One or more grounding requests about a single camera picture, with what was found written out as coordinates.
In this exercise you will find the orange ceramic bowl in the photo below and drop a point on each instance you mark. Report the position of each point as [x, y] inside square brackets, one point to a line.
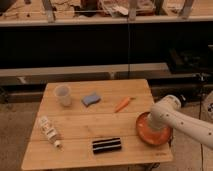
[150, 136]

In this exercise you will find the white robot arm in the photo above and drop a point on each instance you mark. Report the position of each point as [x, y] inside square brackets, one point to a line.
[165, 112]

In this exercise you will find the blue sponge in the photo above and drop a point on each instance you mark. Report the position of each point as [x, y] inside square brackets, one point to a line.
[91, 99]

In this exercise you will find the orange toy carrot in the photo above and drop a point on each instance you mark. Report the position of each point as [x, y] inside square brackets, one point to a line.
[123, 104]

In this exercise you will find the wooden folding table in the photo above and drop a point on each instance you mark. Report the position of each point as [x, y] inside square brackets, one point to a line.
[79, 126]

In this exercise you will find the black white striped block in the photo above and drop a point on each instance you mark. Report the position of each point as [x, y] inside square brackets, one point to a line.
[106, 145]

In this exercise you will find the white plastic bottle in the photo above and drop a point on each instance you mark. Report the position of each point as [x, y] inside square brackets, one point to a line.
[50, 132]

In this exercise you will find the long metal shelf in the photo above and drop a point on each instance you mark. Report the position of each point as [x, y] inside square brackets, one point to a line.
[98, 12]

